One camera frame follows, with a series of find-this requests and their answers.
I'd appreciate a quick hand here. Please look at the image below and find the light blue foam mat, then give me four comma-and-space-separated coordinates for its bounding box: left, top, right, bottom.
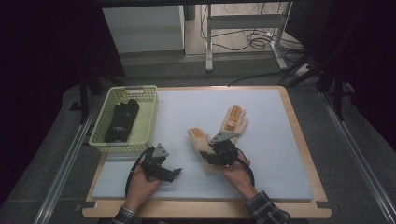
92, 89, 314, 202

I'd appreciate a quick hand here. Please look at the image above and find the plain beige orange-tipped glove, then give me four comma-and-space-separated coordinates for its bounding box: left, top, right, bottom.
187, 126, 223, 174

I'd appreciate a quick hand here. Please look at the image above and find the black stand post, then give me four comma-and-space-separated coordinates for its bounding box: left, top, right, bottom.
78, 74, 92, 125
333, 77, 346, 121

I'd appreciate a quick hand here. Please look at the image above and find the hand-held gripper cable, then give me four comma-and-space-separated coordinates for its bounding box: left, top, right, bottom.
124, 146, 156, 198
233, 147, 256, 188

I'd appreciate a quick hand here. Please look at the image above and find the beige glove with orange ring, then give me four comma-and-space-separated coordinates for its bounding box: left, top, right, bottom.
217, 105, 249, 146

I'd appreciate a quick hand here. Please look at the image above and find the tangle of black floor cables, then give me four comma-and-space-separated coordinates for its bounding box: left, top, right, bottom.
200, 3, 305, 54

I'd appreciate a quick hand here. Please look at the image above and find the white cabinet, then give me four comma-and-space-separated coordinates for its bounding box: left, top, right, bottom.
102, 5, 186, 54

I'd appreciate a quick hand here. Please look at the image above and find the left hand-held gripper cable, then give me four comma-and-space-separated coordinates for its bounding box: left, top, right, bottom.
124, 146, 156, 198

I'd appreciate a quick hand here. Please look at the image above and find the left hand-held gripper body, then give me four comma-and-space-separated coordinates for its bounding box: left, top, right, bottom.
141, 142, 171, 182

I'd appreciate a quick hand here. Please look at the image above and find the yellow-green plastic basket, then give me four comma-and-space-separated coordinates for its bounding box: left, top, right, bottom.
88, 84, 159, 154

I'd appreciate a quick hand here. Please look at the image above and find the aluminium rail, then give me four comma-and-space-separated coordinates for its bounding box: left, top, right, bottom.
32, 105, 98, 224
319, 91, 396, 224

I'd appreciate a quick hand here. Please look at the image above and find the person's right hand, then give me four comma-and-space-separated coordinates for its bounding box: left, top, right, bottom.
216, 159, 260, 201

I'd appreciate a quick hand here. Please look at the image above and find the right hand-held gripper cable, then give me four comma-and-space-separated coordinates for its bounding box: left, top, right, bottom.
233, 147, 256, 188

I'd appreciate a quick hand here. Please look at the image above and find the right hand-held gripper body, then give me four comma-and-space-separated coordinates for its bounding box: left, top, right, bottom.
210, 131, 240, 168

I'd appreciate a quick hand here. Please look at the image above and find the white power strip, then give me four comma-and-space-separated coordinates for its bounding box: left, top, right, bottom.
292, 63, 313, 78

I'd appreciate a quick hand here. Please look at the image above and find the grey metal desk frame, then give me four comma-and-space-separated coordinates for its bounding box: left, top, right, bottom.
205, 2, 294, 73

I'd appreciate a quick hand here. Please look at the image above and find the person's left hand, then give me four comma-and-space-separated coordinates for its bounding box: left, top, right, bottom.
124, 169, 163, 213

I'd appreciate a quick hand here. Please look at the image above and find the dark curtain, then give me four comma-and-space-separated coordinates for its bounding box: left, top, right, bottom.
0, 0, 126, 206
284, 0, 396, 153

